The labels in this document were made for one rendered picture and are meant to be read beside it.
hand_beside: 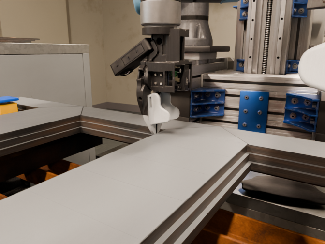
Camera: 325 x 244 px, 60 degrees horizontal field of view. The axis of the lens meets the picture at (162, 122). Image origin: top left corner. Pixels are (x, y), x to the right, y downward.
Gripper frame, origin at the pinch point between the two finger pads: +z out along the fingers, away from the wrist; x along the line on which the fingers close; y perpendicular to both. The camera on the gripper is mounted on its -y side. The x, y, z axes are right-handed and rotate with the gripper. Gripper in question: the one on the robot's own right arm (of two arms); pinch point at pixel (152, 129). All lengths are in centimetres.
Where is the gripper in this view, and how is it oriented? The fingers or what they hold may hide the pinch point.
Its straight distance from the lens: 59.0
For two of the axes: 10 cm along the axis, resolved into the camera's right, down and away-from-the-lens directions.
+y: 8.4, 1.4, -5.2
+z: 0.0, 9.7, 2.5
